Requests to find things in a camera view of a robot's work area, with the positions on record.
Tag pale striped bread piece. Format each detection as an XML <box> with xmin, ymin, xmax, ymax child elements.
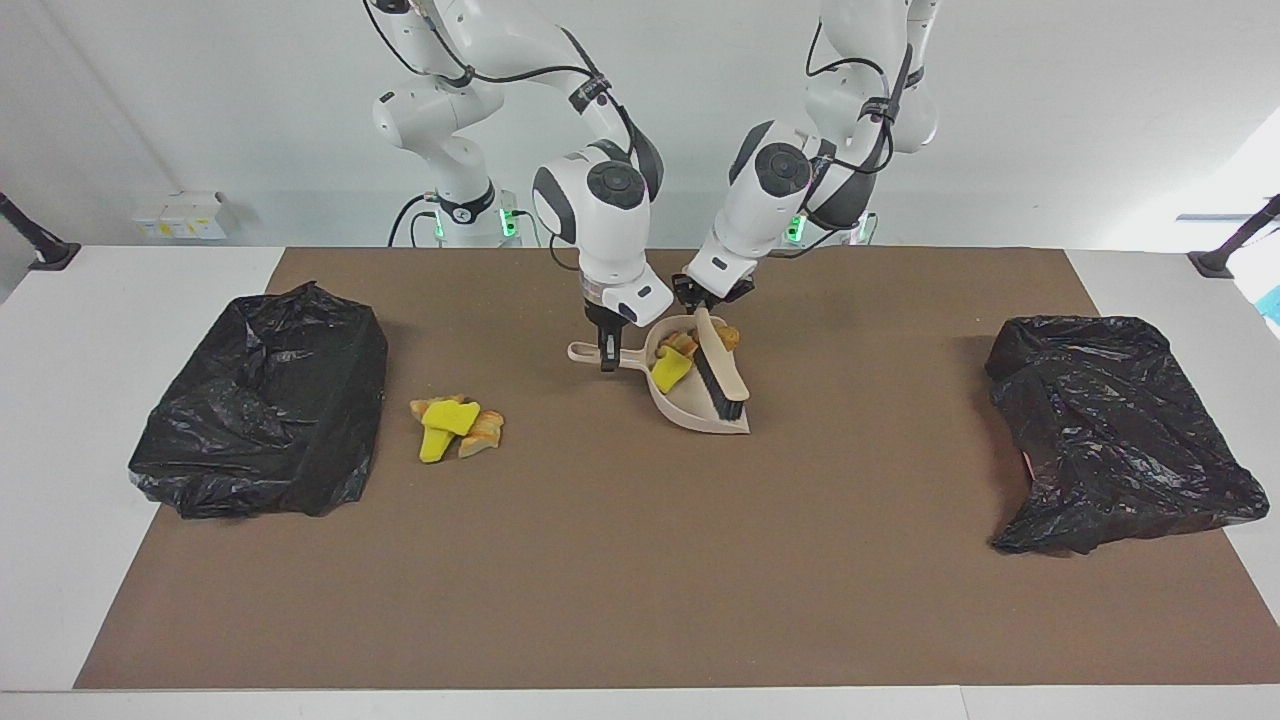
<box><xmin>458</xmin><ymin>408</ymin><xmax>505</xmax><ymax>459</ymax></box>

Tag left black garbage bag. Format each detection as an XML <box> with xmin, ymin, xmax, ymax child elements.
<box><xmin>128</xmin><ymin>281</ymin><xmax>389</xmax><ymax>519</ymax></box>

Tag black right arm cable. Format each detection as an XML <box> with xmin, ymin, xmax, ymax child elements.
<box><xmin>360</xmin><ymin>0</ymin><xmax>641</xmax><ymax>171</ymax></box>

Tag black clamp stand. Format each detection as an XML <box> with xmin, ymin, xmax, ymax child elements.
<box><xmin>0</xmin><ymin>192</ymin><xmax>81</xmax><ymax>271</ymax></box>
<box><xmin>1188</xmin><ymin>195</ymin><xmax>1280</xmax><ymax>279</ymax></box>

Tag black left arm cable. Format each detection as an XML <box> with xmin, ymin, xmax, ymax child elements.
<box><xmin>805</xmin><ymin>20</ymin><xmax>901</xmax><ymax>231</ymax></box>

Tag brown table mat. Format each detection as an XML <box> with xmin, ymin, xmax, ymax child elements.
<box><xmin>73</xmin><ymin>247</ymin><xmax>1280</xmax><ymax>690</ymax></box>

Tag beige hand brush black bristles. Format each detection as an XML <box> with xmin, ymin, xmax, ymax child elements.
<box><xmin>693</xmin><ymin>308</ymin><xmax>749</xmax><ymax>421</ymax></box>

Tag notched yellow sponge piece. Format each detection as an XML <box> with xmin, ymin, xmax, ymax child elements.
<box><xmin>650</xmin><ymin>347</ymin><xmax>693</xmax><ymax>394</ymax></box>

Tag black right base cable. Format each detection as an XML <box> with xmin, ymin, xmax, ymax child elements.
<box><xmin>388</xmin><ymin>195</ymin><xmax>441</xmax><ymax>248</ymax></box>

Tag black garbage bag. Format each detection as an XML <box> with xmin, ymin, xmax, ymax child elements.
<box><xmin>128</xmin><ymin>281</ymin><xmax>389</xmax><ymax>519</ymax></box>
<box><xmin>985</xmin><ymin>315</ymin><xmax>1271</xmax><ymax>556</ymax></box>

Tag right black garbage bag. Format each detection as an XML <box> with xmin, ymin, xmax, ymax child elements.
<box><xmin>985</xmin><ymin>315</ymin><xmax>1271</xmax><ymax>556</ymax></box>

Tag beige plastic dustpan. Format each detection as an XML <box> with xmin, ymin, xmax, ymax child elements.
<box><xmin>567</xmin><ymin>315</ymin><xmax>753</xmax><ymax>436</ymax></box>

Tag white cardboard box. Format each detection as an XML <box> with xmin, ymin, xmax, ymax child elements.
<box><xmin>132</xmin><ymin>192</ymin><xmax>229</xmax><ymax>241</ymax></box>

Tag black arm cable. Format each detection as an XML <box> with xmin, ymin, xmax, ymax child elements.
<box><xmin>360</xmin><ymin>0</ymin><xmax>641</xmax><ymax>171</ymax></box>
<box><xmin>805</xmin><ymin>20</ymin><xmax>901</xmax><ymax>231</ymax></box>

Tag yellow sponge piece green side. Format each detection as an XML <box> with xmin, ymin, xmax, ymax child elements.
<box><xmin>422</xmin><ymin>399</ymin><xmax>482</xmax><ymax>437</ymax></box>

